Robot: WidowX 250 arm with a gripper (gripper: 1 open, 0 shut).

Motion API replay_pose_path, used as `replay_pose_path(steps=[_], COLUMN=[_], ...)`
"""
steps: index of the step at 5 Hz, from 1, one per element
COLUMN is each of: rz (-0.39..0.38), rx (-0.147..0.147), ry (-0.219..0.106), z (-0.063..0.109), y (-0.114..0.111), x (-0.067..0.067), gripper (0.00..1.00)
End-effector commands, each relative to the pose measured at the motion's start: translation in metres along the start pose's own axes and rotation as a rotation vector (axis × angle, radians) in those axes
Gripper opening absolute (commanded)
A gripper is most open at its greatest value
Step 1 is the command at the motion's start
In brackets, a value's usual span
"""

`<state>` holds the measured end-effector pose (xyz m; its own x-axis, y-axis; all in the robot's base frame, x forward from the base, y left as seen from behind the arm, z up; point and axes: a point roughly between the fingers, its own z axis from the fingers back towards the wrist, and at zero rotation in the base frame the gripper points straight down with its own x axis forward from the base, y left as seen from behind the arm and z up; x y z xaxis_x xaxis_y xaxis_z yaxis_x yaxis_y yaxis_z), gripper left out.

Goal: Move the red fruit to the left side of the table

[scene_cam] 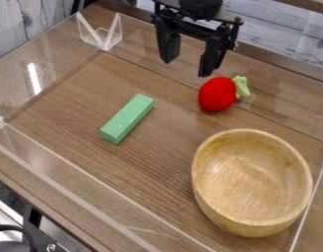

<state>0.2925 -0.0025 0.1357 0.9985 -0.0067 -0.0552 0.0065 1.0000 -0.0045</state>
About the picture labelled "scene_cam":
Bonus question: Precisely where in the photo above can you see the black table leg bracket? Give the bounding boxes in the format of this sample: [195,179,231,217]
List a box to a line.
[24,205,69,252]

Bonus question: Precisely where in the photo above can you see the green rectangular block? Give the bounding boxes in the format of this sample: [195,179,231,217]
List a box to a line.
[100,94,155,144]

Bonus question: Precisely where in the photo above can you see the black cable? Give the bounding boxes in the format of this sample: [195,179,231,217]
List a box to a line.
[0,224,38,252]

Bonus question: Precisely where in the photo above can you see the red plush strawberry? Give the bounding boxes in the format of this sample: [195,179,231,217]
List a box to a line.
[199,76,251,111]

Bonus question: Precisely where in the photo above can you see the clear acrylic tray walls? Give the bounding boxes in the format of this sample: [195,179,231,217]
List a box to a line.
[0,7,323,252]

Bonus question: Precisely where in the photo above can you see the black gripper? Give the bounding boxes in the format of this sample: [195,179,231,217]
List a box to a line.
[152,0,244,77]

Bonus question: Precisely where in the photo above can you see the wooden bowl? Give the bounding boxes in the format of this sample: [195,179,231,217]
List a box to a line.
[191,128,313,237]

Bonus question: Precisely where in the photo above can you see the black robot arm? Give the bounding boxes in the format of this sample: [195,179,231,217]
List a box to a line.
[151,0,244,77]

